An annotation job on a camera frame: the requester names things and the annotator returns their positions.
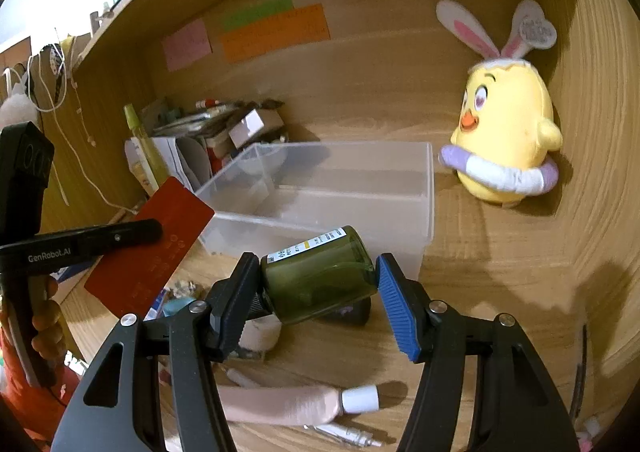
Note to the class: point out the green sticky note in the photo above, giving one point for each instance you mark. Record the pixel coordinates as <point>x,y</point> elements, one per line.
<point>246,16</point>

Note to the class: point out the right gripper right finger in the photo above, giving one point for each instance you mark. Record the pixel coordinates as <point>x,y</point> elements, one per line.
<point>406,306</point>

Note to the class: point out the silver pen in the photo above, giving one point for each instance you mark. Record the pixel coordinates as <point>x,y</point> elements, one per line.
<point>346,435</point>

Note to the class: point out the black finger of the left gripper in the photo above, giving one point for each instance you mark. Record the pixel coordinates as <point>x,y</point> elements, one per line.
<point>85,244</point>

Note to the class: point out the clear plastic storage bin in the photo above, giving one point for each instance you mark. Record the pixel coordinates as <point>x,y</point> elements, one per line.
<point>276,195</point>

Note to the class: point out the orange sticky note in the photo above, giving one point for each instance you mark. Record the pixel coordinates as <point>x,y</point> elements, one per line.
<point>276,32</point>

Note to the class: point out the beige tube white cap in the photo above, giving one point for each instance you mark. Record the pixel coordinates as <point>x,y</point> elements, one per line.
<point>296,406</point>

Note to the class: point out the small white cardboard box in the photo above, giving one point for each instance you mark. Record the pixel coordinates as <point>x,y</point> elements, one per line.
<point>254,124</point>

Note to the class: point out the yellow-green spray bottle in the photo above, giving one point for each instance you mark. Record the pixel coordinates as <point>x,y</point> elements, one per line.
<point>151,159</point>

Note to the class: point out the dark green glass bottle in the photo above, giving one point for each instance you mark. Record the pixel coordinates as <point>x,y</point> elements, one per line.
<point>318,276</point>

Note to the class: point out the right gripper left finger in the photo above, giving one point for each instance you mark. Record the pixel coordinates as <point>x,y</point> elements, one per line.
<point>230,302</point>

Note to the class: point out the yellow chick plush toy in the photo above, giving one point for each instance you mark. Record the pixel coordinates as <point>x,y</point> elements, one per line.
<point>506,132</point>

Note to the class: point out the left hand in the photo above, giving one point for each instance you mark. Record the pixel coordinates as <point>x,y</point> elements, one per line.
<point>49,341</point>

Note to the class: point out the pink sticky note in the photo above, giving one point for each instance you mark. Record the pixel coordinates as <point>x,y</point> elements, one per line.
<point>187,45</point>

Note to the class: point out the red white marker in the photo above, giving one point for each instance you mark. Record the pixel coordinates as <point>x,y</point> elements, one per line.
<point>207,103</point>

